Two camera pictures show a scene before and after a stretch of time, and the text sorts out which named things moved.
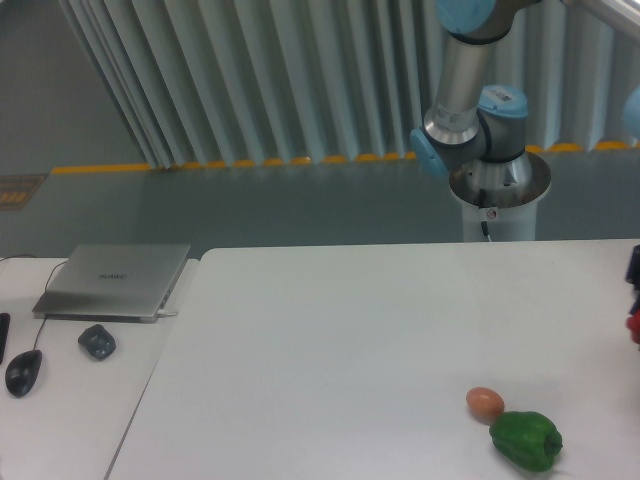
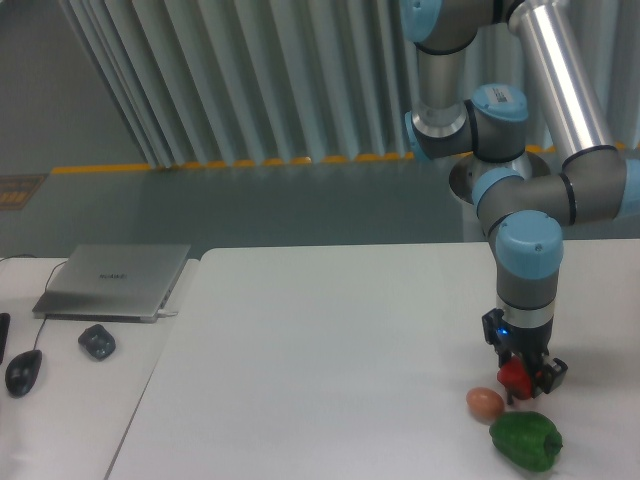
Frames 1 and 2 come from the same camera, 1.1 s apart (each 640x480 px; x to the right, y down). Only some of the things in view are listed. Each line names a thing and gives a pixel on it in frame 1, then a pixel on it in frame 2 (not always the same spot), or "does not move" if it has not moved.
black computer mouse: x=22 y=372 does not move
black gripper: x=633 y=270 -> x=511 y=341
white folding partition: x=213 y=82 does not move
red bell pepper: x=633 y=324 -> x=515 y=376
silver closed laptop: x=113 y=283 does not move
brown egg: x=486 y=401 does not move
